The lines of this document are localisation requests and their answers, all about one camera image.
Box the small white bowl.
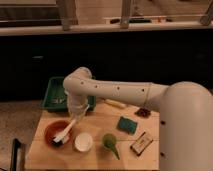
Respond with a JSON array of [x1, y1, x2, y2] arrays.
[[74, 132, 93, 152]]

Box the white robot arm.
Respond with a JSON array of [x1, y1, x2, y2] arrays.
[[63, 67, 213, 171]]

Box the white dish brush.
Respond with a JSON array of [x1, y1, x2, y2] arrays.
[[53, 119, 77, 143]]

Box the black chair frame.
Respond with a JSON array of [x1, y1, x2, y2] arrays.
[[10, 138, 26, 171]]

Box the yellow banana piece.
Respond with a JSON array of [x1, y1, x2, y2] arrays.
[[105, 99, 127, 109]]

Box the red bowl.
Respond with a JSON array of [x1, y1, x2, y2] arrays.
[[44, 120, 72, 150]]

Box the green plastic tray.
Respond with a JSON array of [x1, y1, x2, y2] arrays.
[[40, 76, 98, 113]]

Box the metal item in tray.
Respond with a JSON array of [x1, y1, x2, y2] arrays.
[[51, 98, 67, 104]]

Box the pine cone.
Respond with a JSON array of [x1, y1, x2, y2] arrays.
[[135, 108, 151, 118]]

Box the teal sponge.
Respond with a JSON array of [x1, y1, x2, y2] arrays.
[[117, 116, 138, 134]]

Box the green funnel scoop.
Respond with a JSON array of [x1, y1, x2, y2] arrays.
[[102, 133, 120, 159]]

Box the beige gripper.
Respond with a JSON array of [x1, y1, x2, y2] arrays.
[[67, 95, 89, 120]]

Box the wooden block box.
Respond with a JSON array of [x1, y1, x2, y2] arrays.
[[130, 132, 153, 156]]

